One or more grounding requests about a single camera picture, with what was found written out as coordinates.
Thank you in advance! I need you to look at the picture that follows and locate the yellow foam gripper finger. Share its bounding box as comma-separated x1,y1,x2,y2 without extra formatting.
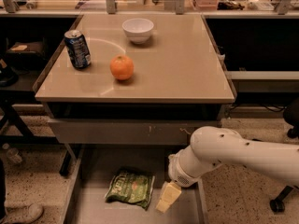
156,181,181,213

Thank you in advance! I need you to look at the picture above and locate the green jalapeno chip bag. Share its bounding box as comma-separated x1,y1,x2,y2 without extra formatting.
105,167,155,210

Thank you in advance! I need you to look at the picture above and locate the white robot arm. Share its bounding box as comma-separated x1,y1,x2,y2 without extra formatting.
156,126,299,213

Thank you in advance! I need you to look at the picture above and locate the open middle drawer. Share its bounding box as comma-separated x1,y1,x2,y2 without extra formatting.
61,145,208,224

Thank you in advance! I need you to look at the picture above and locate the closed top drawer front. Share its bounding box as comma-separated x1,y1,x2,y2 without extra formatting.
49,119,221,146

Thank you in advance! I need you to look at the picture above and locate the grey drawer cabinet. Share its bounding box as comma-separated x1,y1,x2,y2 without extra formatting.
32,12,237,185

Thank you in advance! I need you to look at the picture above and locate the orange fruit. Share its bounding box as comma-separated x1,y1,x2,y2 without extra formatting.
110,55,134,80

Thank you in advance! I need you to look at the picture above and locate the black office chair base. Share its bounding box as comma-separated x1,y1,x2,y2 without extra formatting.
270,98,299,213

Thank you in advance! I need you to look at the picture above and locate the white sneaker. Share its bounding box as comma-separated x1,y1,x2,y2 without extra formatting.
0,203,44,224

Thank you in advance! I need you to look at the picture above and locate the plastic bottle on floor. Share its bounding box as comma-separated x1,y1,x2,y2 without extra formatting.
2,143,22,164

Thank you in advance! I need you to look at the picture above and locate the white bowl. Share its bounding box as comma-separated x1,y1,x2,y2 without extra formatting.
122,18,154,44

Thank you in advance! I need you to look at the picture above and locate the blue soda can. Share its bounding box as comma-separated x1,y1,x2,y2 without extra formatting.
64,30,91,69

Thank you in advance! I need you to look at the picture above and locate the black table leg frame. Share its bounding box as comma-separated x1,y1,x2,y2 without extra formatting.
0,91,73,177

